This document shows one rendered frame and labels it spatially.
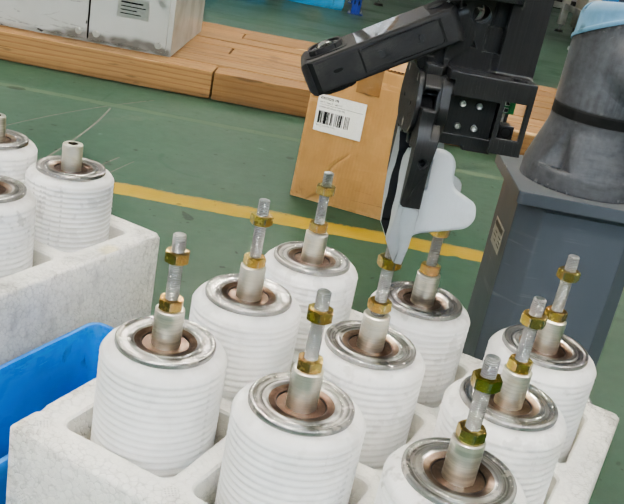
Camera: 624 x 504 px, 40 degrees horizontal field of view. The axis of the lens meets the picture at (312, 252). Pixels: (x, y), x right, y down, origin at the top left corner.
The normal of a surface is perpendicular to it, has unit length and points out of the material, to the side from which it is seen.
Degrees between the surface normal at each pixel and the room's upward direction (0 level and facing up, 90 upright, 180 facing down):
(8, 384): 88
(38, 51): 90
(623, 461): 0
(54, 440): 0
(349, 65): 92
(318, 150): 89
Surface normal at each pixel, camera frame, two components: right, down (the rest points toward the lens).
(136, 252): 0.86, 0.33
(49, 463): -0.47, 0.25
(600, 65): -0.70, 0.19
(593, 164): -0.16, 0.04
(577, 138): -0.51, -0.08
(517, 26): 0.04, 0.39
